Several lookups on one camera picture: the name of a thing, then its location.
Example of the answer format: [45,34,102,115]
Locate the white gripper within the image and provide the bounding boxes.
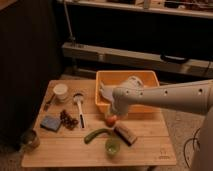
[110,100,129,118]

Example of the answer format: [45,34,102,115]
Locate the orange apple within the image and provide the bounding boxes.
[105,115,117,127]

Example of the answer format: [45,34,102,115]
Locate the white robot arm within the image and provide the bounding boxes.
[111,78,213,171]

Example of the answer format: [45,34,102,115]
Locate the green plastic cup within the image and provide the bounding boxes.
[105,138,120,156]

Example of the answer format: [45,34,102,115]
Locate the white paper cup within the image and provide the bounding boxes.
[53,83,68,102]

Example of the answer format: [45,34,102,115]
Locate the grey cloth in bin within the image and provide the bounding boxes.
[99,84,114,102]

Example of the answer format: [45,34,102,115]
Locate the yellow plastic bin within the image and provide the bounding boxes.
[95,70,159,113]

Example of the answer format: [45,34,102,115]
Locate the green cucumber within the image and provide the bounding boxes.
[84,128,111,144]

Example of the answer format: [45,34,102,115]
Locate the brown grape bunch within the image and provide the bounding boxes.
[60,110,78,130]

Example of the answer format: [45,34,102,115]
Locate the blue sponge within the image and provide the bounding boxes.
[40,116,61,132]

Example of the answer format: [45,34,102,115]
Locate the small brown utensil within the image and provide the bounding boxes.
[43,94,55,111]

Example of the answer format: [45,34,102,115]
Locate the metal pole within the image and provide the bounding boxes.
[63,0,76,45]

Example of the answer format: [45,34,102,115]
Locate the wooden shelf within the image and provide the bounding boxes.
[57,0,213,19]

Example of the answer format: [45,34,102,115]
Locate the grey metal rail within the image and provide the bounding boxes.
[62,42,213,78]

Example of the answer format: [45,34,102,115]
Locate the black cables on floor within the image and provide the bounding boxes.
[182,126,202,169]

